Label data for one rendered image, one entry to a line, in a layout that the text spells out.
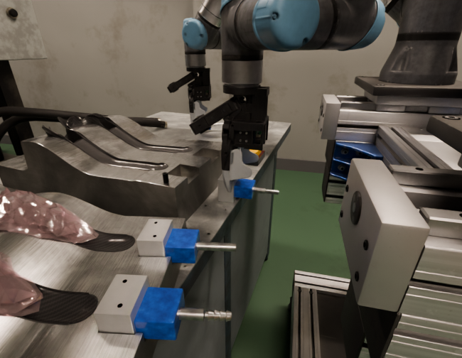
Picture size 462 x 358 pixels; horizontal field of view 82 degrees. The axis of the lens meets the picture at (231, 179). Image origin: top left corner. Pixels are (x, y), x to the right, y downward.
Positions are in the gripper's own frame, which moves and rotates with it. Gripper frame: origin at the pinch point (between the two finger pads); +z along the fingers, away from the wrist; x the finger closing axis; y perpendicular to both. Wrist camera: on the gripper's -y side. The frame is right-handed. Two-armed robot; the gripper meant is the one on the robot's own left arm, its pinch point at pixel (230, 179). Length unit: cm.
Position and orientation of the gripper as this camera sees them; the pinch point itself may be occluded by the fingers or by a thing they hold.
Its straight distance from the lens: 59.4
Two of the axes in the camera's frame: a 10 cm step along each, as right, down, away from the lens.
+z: 0.0, 9.0, 4.4
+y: 9.7, 1.2, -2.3
